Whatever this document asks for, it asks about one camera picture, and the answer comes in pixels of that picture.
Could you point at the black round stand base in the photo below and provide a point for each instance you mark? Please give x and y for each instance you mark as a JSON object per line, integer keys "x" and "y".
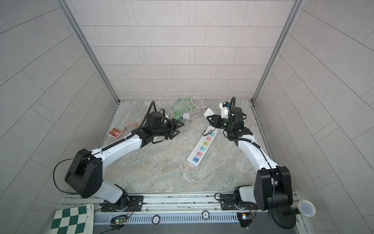
{"x": 285, "y": 217}

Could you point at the green white checkerboard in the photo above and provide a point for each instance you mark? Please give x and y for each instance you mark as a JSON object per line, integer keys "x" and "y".
{"x": 76, "y": 220}

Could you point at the small white charger cube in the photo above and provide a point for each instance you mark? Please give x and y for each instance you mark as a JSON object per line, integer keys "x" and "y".
{"x": 186, "y": 116}

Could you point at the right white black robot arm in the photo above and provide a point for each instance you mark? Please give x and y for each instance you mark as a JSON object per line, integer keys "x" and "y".
{"x": 272, "y": 188}

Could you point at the white charger with black cable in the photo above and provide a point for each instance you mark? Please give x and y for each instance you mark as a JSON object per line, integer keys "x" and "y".
{"x": 209, "y": 112}

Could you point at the circuit board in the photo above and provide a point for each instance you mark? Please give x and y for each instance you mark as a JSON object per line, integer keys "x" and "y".
{"x": 119, "y": 220}
{"x": 244, "y": 219}

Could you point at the long colourful socket power strip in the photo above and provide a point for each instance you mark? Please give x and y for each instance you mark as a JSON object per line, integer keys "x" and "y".
{"x": 202, "y": 146}

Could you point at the red card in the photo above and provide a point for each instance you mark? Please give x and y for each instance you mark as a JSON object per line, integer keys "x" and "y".
{"x": 115, "y": 132}

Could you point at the aluminium rail frame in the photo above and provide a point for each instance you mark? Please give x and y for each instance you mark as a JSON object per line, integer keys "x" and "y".
{"x": 168, "y": 208}

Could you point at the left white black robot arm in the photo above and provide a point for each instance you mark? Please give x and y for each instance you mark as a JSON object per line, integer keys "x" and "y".
{"x": 85, "y": 174}

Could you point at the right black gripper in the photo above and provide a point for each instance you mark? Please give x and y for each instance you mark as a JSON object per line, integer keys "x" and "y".
{"x": 218, "y": 121}

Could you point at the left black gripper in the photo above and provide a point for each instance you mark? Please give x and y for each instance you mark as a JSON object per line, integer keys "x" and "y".
{"x": 172, "y": 128}

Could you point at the pink charger with cable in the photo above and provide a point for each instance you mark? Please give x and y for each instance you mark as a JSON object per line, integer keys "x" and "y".
{"x": 131, "y": 126}

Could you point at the right circuit board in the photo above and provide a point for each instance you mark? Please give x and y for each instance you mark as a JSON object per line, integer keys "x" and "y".
{"x": 244, "y": 219}

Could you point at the left circuit board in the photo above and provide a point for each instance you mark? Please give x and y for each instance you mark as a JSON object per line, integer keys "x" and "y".
{"x": 119, "y": 220}

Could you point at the white round mesh disc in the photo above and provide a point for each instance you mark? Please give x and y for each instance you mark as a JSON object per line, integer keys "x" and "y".
{"x": 306, "y": 208}

